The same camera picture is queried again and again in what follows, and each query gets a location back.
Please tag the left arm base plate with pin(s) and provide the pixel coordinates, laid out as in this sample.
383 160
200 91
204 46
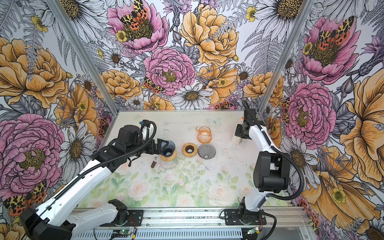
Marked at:
131 218

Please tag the grey ribbed dripper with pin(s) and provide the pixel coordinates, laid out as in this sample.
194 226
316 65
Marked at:
206 151

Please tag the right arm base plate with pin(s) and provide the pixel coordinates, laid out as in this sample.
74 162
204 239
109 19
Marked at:
236 217

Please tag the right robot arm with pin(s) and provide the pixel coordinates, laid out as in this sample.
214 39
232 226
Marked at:
271 172

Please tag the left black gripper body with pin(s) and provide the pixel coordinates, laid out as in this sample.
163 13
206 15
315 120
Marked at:
149 149

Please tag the aluminium front rail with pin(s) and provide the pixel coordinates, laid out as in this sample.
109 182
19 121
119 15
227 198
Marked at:
184 218

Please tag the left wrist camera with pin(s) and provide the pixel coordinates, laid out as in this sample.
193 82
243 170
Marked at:
147 129

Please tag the green circuit board right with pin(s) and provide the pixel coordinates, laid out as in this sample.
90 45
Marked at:
253 231

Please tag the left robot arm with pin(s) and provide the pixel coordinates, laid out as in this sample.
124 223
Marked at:
54 220

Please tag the clear glass carafe brown handle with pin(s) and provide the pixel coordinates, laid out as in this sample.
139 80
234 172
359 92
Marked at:
160 164

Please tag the orange glass pitcher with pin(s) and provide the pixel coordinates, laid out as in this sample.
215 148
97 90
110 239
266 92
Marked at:
204 134

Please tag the green circuit board left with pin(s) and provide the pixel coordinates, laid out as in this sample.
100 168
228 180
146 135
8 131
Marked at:
122 233

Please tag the coffee filter pack orange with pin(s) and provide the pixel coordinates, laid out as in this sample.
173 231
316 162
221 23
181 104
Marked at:
236 140

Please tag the green circuit board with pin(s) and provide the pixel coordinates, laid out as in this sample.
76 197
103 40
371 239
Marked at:
122 233
253 231

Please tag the blue ribbed dripper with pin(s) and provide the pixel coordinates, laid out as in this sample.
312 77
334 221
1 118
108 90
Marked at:
172 145

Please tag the wooden ring holder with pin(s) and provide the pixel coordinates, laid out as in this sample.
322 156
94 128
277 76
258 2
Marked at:
168 155
189 150

